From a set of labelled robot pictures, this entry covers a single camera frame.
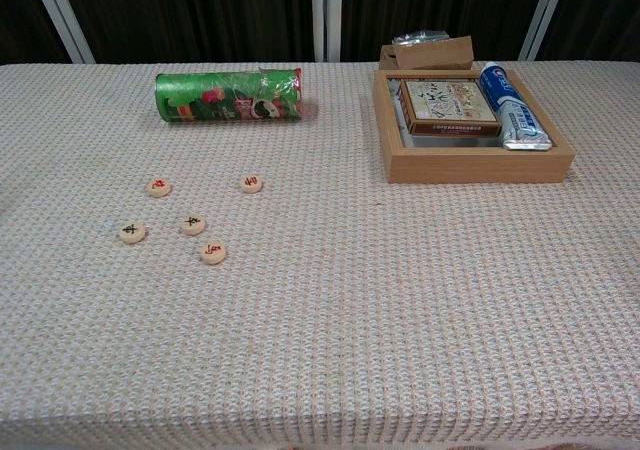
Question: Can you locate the black character wooden chess piece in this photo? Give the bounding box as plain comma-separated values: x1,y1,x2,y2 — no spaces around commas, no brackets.
180,214,207,237
118,220,147,245

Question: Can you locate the woven beige tablecloth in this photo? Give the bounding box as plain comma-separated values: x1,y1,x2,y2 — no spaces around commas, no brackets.
0,61,640,450

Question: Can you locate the green chips can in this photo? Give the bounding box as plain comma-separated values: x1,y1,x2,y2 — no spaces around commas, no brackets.
154,67,305,124

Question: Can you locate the wooden square tray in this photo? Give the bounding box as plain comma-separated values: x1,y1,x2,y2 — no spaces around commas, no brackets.
373,68,576,185

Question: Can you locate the brown printed card box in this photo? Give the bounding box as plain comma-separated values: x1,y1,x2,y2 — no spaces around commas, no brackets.
399,78,503,137

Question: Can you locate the brown cardboard box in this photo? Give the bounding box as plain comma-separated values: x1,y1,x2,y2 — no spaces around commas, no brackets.
378,35,475,71

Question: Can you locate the clear plastic bag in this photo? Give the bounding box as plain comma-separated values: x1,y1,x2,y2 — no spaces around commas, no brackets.
391,29,450,47

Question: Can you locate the blue white toothpaste tube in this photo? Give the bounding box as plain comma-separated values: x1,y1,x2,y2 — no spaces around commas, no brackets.
478,62,554,152

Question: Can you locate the dark pleated curtain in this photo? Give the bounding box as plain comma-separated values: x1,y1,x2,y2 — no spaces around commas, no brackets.
0,0,640,66

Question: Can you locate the white metal frame post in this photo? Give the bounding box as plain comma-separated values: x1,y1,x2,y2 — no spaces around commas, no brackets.
27,0,96,65
518,0,572,62
310,0,343,63

